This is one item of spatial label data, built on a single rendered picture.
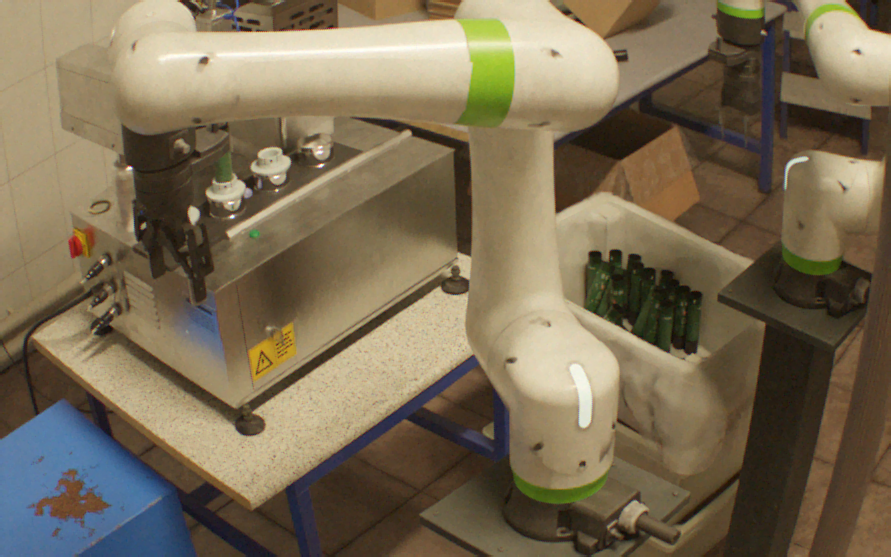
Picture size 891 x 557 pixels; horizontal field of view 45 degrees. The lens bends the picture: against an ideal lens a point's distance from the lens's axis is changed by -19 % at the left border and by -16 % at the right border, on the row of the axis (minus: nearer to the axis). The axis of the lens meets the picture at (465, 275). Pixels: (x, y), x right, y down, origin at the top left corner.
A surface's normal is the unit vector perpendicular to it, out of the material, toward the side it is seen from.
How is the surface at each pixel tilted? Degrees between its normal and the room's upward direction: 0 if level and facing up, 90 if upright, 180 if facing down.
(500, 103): 100
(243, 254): 0
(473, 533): 0
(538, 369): 17
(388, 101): 106
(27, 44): 90
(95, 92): 90
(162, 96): 88
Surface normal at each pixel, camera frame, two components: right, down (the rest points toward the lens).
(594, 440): 0.56, 0.42
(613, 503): -0.03, -0.85
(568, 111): 0.25, 0.73
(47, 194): 0.77, 0.31
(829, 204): -0.13, 0.51
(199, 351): -0.63, 0.43
